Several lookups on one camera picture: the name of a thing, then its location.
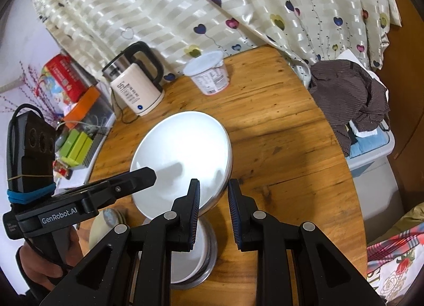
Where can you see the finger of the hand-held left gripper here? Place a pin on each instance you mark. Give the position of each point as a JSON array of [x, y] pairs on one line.
[[132, 181]]

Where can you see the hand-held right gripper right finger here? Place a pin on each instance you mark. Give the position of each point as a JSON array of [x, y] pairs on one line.
[[235, 216]]

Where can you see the floral printed cloth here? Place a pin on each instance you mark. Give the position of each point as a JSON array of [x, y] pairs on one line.
[[394, 266]]

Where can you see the cream electric kettle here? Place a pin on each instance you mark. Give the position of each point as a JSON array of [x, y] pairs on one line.
[[132, 90]]

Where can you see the plastic storage box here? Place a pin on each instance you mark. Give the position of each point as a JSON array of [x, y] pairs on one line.
[[371, 173]]

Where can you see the clear box with orange lid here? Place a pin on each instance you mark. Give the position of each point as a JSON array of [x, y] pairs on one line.
[[86, 97]]

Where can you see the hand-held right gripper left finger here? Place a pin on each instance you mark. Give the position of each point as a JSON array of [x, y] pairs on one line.
[[193, 216]]

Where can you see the grey-green plate with blue motif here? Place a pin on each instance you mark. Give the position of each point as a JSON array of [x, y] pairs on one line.
[[99, 236]]

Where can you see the white plastic tub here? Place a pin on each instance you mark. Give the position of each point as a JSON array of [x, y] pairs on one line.
[[208, 77]]

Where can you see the person's left hand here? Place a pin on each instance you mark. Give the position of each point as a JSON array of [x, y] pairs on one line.
[[36, 269]]

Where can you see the small stainless steel bowl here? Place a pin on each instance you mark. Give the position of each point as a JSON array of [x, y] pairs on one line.
[[214, 253]]

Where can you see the green boxes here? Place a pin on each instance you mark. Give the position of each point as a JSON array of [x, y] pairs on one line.
[[70, 143]]

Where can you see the brown striped cloth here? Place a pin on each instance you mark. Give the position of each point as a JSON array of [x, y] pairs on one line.
[[347, 94]]

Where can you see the large red package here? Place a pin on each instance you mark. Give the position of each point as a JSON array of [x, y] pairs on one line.
[[63, 74]]

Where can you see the lime green flat box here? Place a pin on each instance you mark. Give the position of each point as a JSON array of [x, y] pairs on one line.
[[83, 148]]

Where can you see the small red packet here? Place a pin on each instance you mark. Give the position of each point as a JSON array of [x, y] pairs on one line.
[[61, 168]]

